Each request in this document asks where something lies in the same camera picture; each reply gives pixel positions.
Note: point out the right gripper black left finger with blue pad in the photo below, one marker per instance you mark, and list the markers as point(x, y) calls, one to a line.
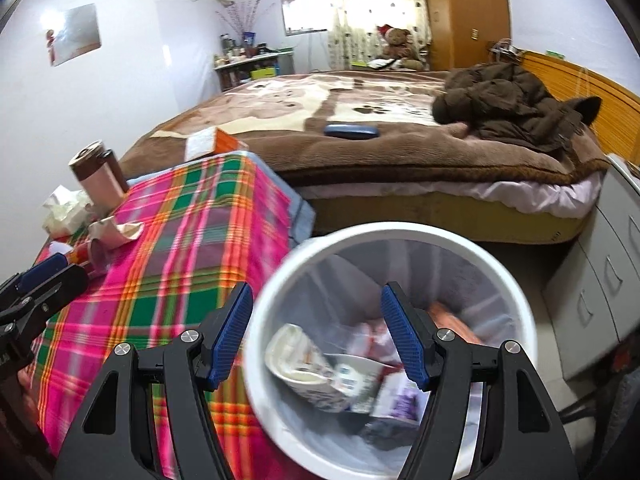
point(114, 434)

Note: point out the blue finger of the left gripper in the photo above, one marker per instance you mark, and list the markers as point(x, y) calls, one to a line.
point(41, 272)

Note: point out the red soda can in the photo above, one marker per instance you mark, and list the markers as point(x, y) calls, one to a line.
point(91, 256)

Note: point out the white round trash bin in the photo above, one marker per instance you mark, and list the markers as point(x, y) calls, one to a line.
point(335, 287)

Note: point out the small white foam net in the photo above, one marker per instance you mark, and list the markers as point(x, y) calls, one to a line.
point(56, 247)

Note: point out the yellow white tissue pack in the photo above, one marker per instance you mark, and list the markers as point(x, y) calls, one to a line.
point(67, 212)

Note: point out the brown beige travel mug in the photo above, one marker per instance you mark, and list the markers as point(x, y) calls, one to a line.
point(97, 170)

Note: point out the white purple small box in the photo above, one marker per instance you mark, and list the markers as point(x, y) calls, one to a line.
point(400, 400)

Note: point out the orange carton in bin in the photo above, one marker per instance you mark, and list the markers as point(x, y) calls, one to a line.
point(443, 318)

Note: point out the grey drawer cabinet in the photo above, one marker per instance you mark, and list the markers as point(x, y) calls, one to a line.
point(593, 298)

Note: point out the plaid pink green tablecloth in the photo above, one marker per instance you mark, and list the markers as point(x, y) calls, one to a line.
point(206, 226)

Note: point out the white orange box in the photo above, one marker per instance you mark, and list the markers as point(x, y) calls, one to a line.
point(209, 142)

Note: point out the white printed paper cup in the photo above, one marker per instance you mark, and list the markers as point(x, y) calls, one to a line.
point(295, 359)

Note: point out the cluttered white shelf table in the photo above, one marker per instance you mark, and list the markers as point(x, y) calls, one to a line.
point(245, 64)

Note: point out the dark blue glasses case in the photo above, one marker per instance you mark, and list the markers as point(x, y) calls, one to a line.
point(351, 132)

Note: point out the brown patterned bed blanket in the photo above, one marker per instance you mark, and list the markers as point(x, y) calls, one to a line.
point(281, 119)

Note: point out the wooden headboard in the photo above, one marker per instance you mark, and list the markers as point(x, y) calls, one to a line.
point(618, 123)

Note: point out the dark brown jacket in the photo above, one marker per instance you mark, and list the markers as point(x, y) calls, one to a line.
point(505, 103)

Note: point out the brown teddy bear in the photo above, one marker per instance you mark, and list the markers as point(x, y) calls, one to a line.
point(398, 47)

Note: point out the dotted cream curtain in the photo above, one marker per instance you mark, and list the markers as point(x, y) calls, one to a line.
point(354, 28)

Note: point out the orange wooden wardrobe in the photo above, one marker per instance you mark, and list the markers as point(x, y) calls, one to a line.
point(463, 31)

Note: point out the silver wall plaque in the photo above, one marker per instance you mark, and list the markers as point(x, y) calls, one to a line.
point(75, 33)

